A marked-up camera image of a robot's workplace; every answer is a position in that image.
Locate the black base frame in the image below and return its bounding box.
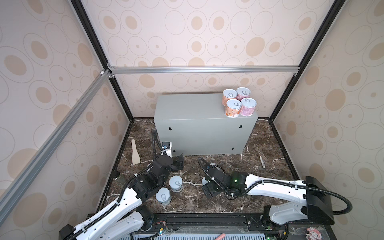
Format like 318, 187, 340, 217
114, 213, 336, 240

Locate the horizontal aluminium rail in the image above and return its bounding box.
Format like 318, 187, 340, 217
111, 66, 300, 74

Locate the brown orange can front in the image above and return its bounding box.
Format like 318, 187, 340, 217
225, 99, 242, 118

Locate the pink can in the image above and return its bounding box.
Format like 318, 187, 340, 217
240, 98, 257, 117
236, 87, 251, 101

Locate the brown orange can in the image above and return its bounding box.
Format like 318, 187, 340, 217
225, 99, 242, 118
222, 89, 238, 106

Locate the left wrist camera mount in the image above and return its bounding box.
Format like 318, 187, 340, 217
161, 142, 172, 157

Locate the wooden spatula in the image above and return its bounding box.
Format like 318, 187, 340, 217
131, 139, 141, 165

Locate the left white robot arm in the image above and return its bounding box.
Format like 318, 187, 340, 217
59, 155, 184, 240

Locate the white handled fork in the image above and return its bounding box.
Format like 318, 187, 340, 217
259, 156, 266, 169

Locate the teal can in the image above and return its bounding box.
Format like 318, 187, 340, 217
169, 176, 183, 193
156, 188, 172, 206

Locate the pink marker pen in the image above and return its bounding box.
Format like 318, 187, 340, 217
215, 233, 226, 240

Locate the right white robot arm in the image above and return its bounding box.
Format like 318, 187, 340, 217
199, 159, 353, 226

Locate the left diagonal aluminium rail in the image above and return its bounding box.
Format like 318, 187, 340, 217
1, 69, 112, 224

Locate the grey metal cabinet box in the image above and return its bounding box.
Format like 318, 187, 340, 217
154, 94, 259, 156

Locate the pink toy figure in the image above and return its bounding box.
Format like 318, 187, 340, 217
306, 227, 322, 240

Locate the small dark glass bottle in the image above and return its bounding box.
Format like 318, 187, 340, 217
111, 170, 126, 185

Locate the teal can lower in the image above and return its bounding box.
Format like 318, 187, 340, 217
156, 188, 172, 206

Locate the teal can upper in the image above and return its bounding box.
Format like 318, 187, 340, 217
169, 176, 183, 193

